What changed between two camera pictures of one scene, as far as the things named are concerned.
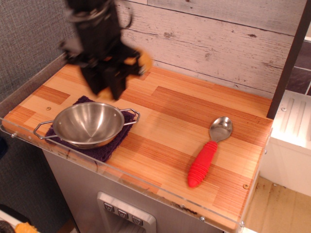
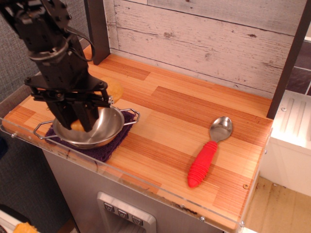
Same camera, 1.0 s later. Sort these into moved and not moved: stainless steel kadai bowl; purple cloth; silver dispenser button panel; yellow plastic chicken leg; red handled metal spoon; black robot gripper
Moved: yellow plastic chicken leg; black robot gripper
Not moved: silver dispenser button panel; red handled metal spoon; stainless steel kadai bowl; purple cloth
